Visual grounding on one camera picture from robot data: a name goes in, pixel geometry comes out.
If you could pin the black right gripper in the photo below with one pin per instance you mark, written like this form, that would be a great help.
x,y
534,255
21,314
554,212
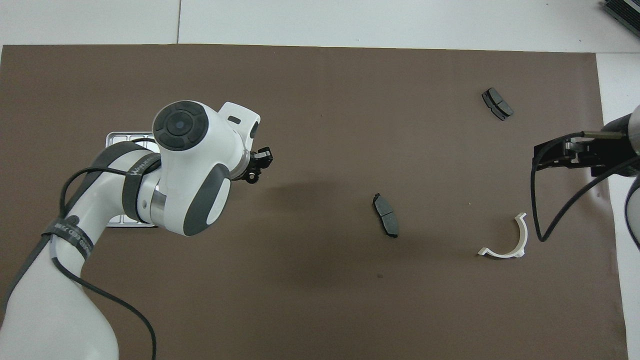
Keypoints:
x,y
617,147

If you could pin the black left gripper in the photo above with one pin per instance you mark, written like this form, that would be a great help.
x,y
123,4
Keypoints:
x,y
250,164

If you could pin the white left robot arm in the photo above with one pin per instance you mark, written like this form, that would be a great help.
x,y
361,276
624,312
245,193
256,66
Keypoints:
x,y
190,170

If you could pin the silver metal tray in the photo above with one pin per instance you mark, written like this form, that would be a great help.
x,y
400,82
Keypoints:
x,y
125,137

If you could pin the dark grey brake pad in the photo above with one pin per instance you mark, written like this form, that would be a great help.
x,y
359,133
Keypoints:
x,y
497,103
386,215

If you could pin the brown table mat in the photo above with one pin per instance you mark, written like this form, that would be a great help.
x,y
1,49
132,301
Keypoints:
x,y
350,100

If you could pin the black ribbed device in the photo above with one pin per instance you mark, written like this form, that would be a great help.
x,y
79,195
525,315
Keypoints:
x,y
625,12

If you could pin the white curved plastic bracket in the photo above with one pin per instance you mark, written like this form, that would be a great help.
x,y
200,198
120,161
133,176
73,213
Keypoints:
x,y
522,235

